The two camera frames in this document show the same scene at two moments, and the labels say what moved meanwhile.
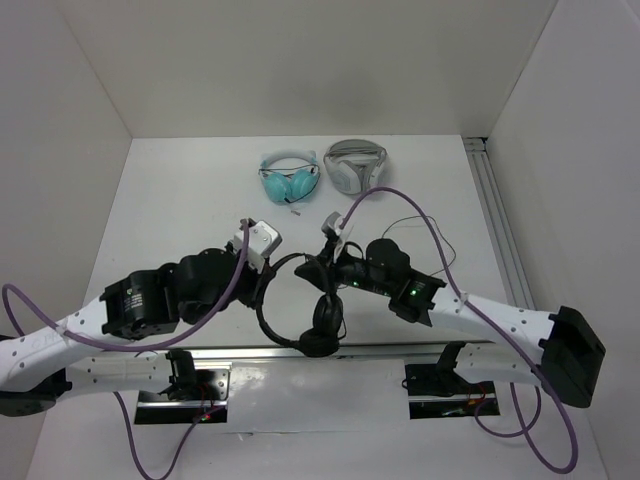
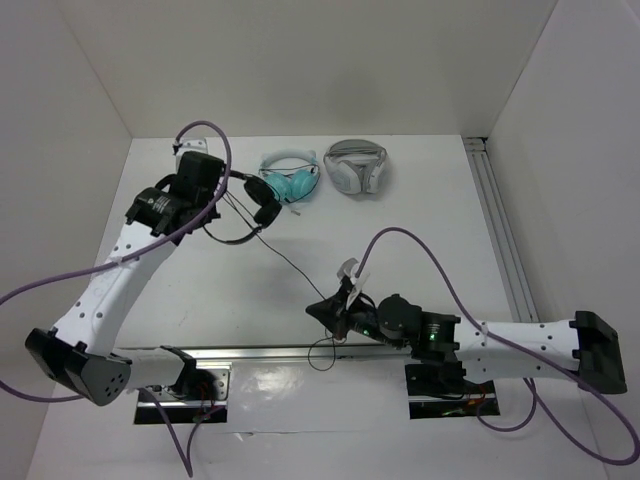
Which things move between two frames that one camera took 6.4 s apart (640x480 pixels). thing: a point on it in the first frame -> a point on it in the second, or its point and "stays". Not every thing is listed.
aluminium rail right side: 487,186 stays
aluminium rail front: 219,356 stays
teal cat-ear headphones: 289,175 stays
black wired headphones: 354,243 -> 266,206
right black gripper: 321,272 -> 333,314
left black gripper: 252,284 -> 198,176
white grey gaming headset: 354,166 stays
